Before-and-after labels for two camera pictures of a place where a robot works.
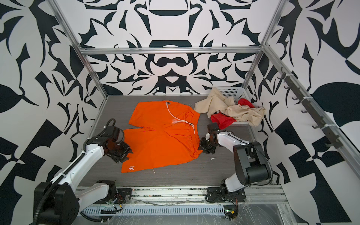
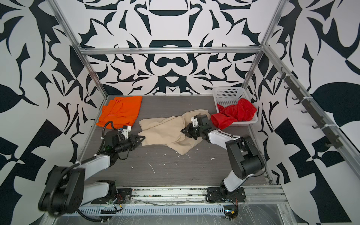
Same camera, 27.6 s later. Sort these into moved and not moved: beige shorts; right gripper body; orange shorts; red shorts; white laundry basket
Moved: orange shorts; beige shorts; right gripper body
Not moved: white laundry basket; red shorts
